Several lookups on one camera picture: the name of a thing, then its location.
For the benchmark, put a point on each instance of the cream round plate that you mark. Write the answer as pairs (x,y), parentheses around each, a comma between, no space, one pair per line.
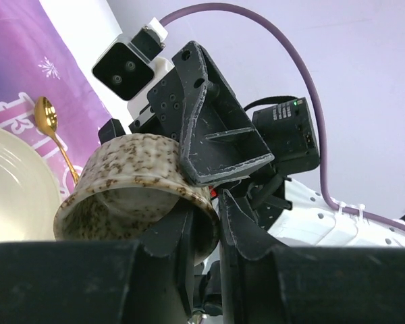
(29,196)

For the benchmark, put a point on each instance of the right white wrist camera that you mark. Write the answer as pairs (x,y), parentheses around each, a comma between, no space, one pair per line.
(131,66)

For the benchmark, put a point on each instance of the gold spoon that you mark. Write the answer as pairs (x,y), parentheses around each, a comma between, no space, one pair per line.
(45,117)

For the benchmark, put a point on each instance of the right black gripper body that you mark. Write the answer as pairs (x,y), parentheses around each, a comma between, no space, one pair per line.
(162,117)

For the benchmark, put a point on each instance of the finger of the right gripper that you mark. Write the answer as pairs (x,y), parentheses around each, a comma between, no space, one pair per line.
(218,141)

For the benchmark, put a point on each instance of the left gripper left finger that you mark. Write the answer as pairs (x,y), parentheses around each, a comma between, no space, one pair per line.
(148,280)

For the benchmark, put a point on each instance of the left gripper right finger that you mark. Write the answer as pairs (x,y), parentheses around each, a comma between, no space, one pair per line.
(265,281)

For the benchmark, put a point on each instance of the purple printed placemat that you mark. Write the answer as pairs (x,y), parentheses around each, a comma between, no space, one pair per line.
(35,62)

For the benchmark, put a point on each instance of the speckled ceramic cup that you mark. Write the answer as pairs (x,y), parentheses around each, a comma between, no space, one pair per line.
(127,185)

